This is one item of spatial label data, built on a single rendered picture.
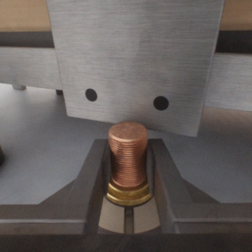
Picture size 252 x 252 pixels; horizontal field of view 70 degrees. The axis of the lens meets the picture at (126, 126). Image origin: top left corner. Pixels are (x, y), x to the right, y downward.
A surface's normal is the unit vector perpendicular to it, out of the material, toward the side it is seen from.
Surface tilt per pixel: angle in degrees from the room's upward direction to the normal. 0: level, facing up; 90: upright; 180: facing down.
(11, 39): 90
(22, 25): 90
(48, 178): 180
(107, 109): 90
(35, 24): 90
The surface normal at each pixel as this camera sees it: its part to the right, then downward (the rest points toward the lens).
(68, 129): -0.01, -0.88
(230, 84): -0.34, 0.46
